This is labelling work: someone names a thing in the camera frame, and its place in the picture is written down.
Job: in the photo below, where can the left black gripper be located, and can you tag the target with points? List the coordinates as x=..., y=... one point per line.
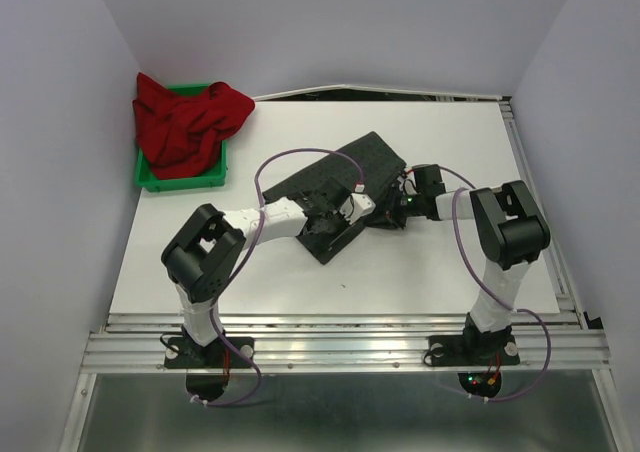
x=344, y=225

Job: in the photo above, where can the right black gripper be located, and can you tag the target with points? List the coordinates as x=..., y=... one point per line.
x=391, y=216

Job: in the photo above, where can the dark grey dotted skirt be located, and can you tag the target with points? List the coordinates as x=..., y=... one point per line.
x=350, y=182

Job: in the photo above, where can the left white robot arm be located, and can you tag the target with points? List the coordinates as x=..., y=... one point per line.
x=201, y=260

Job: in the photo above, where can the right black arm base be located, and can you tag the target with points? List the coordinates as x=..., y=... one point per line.
x=458, y=351

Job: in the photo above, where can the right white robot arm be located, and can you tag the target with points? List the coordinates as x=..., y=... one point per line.
x=511, y=230

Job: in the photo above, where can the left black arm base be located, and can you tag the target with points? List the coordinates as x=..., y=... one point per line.
x=181, y=352

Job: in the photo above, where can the red skirt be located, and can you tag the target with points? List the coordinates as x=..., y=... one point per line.
x=185, y=127

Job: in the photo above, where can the green plastic bin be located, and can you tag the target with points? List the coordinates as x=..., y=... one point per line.
x=160, y=179

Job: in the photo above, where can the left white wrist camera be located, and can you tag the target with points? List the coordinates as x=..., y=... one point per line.
x=357, y=206

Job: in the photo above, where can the white back wall trim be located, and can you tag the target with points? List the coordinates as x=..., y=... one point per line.
x=364, y=93

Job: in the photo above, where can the aluminium rail frame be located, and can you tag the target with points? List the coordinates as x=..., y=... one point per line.
x=340, y=345

